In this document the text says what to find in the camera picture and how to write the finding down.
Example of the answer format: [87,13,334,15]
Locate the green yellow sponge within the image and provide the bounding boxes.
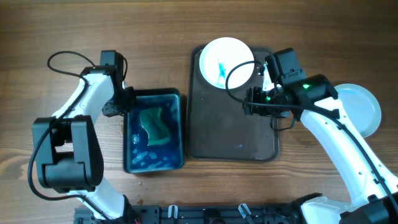
[139,107,171,146]

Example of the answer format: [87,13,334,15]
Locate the white plate blue stain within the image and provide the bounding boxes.
[199,37,254,89]

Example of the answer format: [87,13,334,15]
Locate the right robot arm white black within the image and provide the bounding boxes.
[243,75,397,223]

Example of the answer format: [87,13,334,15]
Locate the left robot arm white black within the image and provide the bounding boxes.
[28,65,139,223]

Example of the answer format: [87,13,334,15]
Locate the black tray with blue water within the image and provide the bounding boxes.
[123,88,184,174]

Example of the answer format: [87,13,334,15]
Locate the brown serving tray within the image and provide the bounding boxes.
[185,45,280,162]

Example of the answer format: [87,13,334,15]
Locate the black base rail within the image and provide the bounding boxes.
[73,203,312,224]

